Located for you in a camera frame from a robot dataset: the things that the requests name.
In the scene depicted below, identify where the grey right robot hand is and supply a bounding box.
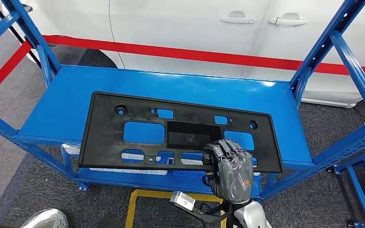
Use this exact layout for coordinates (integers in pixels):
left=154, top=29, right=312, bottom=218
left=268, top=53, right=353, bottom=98
left=202, top=139, right=254, bottom=204

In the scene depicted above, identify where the black plastic plate part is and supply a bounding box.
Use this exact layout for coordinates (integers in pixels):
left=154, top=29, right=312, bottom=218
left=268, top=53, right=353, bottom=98
left=77, top=91, right=284, bottom=173

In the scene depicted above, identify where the blue shelf rack with castors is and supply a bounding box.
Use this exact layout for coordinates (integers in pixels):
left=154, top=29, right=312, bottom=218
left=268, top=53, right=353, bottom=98
left=327, top=143, right=365, bottom=228

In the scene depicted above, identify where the black robot body part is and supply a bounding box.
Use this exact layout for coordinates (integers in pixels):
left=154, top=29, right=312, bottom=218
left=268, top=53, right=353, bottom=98
left=96, top=212, right=119, bottom=228

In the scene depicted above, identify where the blue steel shelf rack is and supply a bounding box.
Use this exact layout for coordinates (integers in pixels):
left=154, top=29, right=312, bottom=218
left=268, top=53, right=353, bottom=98
left=0, top=0, right=365, bottom=202

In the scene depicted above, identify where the white plastic bin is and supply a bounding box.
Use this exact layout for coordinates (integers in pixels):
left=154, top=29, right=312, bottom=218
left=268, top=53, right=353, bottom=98
left=181, top=157, right=262, bottom=178
left=89, top=167, right=169, bottom=176
left=61, top=143, right=145, bottom=161

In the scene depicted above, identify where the yellow floor tape square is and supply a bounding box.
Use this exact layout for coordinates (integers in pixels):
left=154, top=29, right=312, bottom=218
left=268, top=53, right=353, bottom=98
left=125, top=189, right=231, bottom=228

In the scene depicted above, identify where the red barrier belt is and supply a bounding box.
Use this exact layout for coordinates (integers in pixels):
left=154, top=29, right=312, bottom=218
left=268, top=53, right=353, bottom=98
left=0, top=41, right=33, bottom=105
left=42, top=35, right=365, bottom=79

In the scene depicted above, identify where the white car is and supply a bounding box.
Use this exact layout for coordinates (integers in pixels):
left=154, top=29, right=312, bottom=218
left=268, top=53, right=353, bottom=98
left=0, top=0, right=365, bottom=109

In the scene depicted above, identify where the black car tyre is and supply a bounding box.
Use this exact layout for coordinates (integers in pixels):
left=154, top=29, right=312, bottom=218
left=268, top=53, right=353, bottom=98
left=48, top=44, right=117, bottom=69

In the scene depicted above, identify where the chrome barrier stanchion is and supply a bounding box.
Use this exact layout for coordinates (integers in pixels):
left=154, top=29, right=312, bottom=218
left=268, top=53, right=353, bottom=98
left=20, top=209, right=71, bottom=228

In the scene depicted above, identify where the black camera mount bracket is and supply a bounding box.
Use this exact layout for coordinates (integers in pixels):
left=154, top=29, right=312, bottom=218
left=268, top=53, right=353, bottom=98
left=182, top=201, right=234, bottom=226

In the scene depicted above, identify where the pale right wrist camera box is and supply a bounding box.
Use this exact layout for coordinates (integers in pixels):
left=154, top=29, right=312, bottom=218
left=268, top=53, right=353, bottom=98
left=170, top=191, right=196, bottom=212

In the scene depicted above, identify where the white car door handle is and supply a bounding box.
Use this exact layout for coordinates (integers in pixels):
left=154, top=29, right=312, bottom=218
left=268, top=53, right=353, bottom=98
left=268, top=13, right=307, bottom=27
left=219, top=11, right=257, bottom=25

